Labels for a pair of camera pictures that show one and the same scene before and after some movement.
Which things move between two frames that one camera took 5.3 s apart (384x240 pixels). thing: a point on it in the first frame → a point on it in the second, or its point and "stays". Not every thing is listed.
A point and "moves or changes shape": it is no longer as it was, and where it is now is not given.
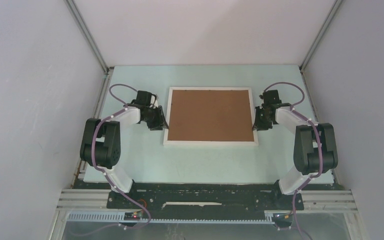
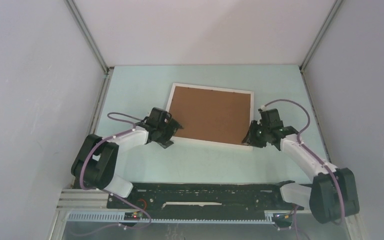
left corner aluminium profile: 87,35 stays
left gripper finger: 163,120 → 176,125
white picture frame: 210,116 moves or changes shape
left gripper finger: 156,124 → 167,144
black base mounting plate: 204,196 stays
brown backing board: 210,115 stays
